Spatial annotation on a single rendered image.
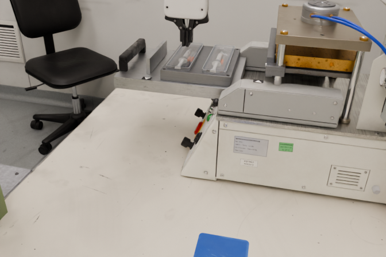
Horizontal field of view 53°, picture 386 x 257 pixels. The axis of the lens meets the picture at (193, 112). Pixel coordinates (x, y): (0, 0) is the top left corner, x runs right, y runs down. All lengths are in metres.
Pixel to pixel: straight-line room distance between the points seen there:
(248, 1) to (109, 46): 0.96
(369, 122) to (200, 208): 0.40
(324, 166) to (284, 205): 0.12
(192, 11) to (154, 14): 1.58
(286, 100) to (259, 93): 0.06
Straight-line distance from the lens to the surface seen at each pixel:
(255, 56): 1.07
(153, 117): 1.20
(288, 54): 0.85
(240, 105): 0.82
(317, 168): 0.89
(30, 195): 0.96
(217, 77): 0.87
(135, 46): 1.01
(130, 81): 0.93
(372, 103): 0.85
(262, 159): 0.88
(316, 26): 0.88
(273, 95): 0.81
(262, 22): 2.36
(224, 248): 0.79
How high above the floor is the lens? 1.33
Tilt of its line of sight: 28 degrees down
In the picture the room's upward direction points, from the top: 1 degrees clockwise
